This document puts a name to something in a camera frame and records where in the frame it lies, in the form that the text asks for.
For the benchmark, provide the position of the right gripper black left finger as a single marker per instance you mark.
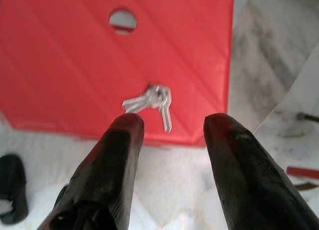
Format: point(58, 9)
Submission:
point(109, 165)

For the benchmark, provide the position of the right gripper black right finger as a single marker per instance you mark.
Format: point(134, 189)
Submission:
point(244, 180)

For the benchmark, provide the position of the silver key bunch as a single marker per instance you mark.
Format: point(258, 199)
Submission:
point(155, 95)

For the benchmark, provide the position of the red-edged marble board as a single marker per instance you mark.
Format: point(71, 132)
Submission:
point(304, 172)

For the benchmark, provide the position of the black board stand leg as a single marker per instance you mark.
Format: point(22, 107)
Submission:
point(309, 116)

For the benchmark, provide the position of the red plastic stool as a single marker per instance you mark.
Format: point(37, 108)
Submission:
point(74, 65)

